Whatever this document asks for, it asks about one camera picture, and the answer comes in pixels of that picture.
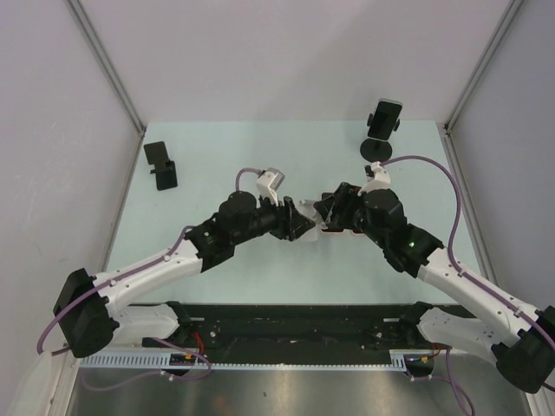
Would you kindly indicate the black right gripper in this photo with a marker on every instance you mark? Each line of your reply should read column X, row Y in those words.
column 341, row 202

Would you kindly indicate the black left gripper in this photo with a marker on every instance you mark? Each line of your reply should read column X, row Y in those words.
column 290, row 224

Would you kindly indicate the white phone stand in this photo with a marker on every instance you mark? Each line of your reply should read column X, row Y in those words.
column 306, row 208

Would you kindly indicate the black round-base phone stand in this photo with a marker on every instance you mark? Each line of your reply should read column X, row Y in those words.
column 375, row 150

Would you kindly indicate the white-cased phone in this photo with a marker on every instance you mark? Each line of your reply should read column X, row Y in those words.
column 384, row 120

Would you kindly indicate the black folding phone stand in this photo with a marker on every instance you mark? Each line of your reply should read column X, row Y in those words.
column 163, row 168

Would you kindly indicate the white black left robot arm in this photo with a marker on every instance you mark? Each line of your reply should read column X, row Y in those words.
column 88, row 307

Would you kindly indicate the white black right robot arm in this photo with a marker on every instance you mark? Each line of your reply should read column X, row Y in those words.
column 515, row 336

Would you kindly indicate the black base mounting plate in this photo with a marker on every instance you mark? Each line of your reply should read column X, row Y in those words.
column 327, row 335

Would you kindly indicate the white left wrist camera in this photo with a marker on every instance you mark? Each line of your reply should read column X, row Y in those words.
column 268, row 183

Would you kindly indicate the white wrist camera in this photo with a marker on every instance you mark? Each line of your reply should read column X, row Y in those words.
column 268, row 183
column 377, row 178

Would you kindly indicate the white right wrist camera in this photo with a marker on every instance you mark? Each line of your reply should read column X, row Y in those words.
column 377, row 178

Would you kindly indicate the aluminium frame rail right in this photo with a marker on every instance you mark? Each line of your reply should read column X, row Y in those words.
column 493, row 45

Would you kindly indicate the aluminium frame rail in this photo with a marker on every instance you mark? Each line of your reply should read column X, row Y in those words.
column 99, row 52
column 493, row 45

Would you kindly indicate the aluminium frame rail left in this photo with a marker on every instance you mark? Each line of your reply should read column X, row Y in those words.
column 99, row 52

